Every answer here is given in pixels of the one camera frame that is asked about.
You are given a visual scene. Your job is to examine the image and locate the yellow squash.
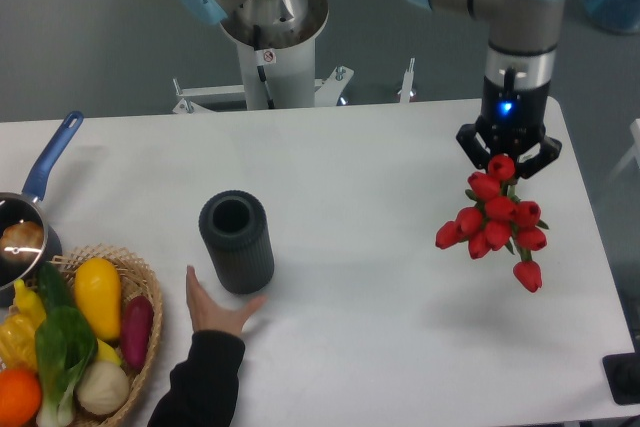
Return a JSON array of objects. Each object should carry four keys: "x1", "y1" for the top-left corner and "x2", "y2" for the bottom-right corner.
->
[{"x1": 74, "y1": 257, "x2": 122, "y2": 343}]

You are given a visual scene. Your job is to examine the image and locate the black device at edge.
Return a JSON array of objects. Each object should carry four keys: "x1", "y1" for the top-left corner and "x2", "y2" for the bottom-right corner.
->
[{"x1": 602, "y1": 353, "x2": 639, "y2": 405}]

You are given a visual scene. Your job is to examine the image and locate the orange fruit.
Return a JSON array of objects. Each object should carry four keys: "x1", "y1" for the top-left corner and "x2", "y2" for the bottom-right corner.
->
[{"x1": 1, "y1": 368, "x2": 42, "y2": 426}]

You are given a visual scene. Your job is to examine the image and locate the dark grey ribbed vase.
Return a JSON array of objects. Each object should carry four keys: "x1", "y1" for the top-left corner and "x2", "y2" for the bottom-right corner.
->
[{"x1": 198, "y1": 190, "x2": 275, "y2": 295}]

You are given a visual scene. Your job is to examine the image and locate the green bok choy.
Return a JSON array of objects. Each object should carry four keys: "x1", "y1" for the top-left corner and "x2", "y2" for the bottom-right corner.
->
[{"x1": 35, "y1": 306, "x2": 97, "y2": 426}]

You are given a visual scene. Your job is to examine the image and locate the woven bamboo basket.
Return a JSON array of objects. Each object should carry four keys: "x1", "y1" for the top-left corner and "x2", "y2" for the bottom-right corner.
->
[{"x1": 35, "y1": 245, "x2": 163, "y2": 426}]

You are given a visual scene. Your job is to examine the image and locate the person's hand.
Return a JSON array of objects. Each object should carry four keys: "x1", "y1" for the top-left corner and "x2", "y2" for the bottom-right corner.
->
[{"x1": 186, "y1": 265, "x2": 267, "y2": 337}]

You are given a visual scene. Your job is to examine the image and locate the brown bun in pan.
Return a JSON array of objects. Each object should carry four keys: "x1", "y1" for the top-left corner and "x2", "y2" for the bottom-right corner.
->
[{"x1": 1, "y1": 221, "x2": 44, "y2": 264}]

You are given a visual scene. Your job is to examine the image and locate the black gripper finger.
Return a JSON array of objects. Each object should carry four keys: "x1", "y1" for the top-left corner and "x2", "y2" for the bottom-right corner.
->
[
  {"x1": 456, "y1": 122, "x2": 495, "y2": 170},
  {"x1": 516, "y1": 136, "x2": 562, "y2": 179}
]

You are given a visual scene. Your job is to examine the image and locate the yellow bell pepper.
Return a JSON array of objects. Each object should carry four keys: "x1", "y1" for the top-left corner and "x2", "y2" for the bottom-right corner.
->
[{"x1": 1, "y1": 314, "x2": 38, "y2": 372}]

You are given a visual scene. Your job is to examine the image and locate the blue handled saucepan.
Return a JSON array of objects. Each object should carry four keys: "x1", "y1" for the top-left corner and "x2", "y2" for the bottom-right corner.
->
[{"x1": 1, "y1": 111, "x2": 84, "y2": 308}]

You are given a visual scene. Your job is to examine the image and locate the white garlic bulb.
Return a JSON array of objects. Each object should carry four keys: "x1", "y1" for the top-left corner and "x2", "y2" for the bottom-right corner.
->
[{"x1": 76, "y1": 361, "x2": 130, "y2": 416}]

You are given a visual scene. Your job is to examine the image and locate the white chair frame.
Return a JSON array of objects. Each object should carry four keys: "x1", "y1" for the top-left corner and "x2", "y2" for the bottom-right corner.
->
[{"x1": 596, "y1": 118, "x2": 640, "y2": 198}]

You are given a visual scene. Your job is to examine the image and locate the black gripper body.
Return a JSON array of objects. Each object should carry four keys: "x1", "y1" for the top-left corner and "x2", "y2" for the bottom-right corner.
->
[{"x1": 476, "y1": 78, "x2": 550, "y2": 157}]

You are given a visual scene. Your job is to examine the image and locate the purple eggplant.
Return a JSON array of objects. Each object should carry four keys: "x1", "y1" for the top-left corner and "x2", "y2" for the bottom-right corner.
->
[{"x1": 120, "y1": 296, "x2": 154, "y2": 372}]

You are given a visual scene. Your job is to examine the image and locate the black sleeved forearm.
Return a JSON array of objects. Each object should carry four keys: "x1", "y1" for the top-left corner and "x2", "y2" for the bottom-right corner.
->
[{"x1": 148, "y1": 330, "x2": 245, "y2": 427}]

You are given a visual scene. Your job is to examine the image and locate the red tulip bouquet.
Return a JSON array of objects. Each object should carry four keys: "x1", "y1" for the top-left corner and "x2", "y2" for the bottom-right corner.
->
[{"x1": 435, "y1": 154, "x2": 548, "y2": 293}]

